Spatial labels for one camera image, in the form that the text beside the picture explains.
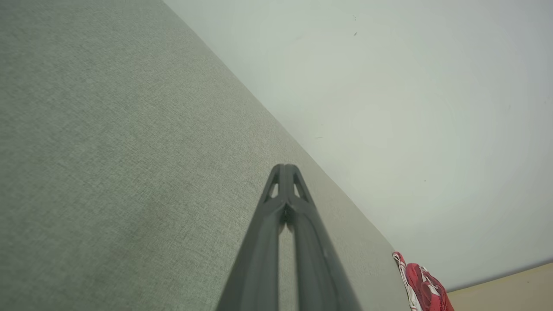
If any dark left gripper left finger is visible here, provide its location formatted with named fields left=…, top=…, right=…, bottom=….
left=216, top=164, right=286, bottom=311

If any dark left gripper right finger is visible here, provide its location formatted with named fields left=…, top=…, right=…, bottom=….
left=285, top=164, right=361, bottom=311

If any red basketball jersey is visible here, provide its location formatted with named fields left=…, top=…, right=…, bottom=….
left=392, top=251, right=454, bottom=311

